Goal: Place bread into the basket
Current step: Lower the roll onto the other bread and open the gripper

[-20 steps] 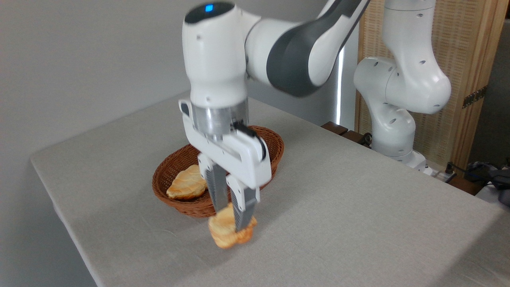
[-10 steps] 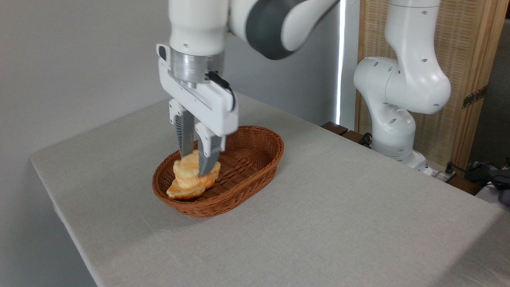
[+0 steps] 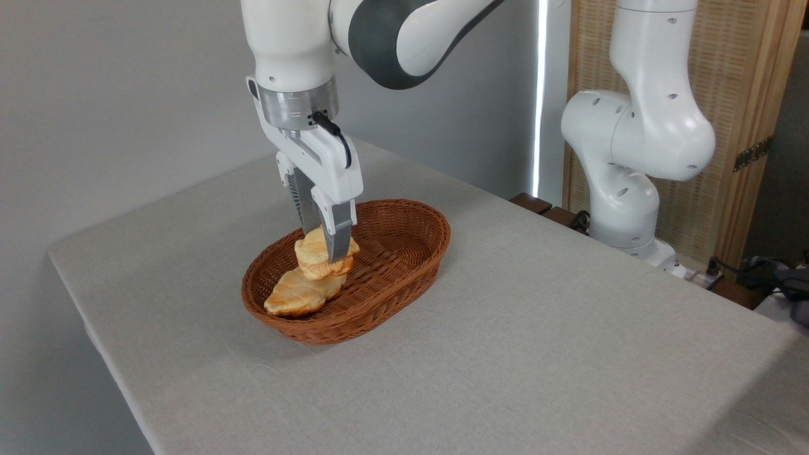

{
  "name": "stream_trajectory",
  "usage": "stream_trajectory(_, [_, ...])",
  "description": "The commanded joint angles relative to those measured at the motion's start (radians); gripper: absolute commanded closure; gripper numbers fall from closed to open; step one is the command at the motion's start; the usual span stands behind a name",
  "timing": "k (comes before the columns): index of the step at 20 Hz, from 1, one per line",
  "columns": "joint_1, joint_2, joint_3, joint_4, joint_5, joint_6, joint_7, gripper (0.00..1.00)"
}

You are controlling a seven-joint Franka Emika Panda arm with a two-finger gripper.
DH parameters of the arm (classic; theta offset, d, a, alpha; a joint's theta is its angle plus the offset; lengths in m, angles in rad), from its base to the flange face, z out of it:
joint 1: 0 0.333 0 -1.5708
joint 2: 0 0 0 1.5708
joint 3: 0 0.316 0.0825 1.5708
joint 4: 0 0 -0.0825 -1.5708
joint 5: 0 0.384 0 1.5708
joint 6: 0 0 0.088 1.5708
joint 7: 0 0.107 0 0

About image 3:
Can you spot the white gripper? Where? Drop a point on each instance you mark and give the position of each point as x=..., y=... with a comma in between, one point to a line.
x=328, y=167

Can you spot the round golden bread bun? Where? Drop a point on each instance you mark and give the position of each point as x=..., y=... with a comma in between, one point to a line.
x=313, y=256

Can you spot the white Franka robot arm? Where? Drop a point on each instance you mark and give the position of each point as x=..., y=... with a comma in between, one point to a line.
x=657, y=126

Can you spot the long golden bread loaf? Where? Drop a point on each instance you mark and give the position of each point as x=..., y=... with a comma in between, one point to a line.
x=297, y=297

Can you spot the brown woven wicker basket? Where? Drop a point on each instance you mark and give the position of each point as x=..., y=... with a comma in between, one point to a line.
x=404, y=265

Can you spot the dark wooden bench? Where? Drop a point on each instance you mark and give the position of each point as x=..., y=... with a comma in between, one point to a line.
x=537, y=203

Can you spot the grey tablecloth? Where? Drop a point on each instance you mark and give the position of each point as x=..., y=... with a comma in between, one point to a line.
x=569, y=354

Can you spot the dark metal screen hinge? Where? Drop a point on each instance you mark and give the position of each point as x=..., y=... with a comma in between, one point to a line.
x=752, y=153

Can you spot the bamboo folding screen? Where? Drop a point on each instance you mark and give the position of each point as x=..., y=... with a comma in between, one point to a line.
x=739, y=69

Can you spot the dark grey bag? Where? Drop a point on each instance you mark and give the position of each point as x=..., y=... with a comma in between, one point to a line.
x=793, y=297

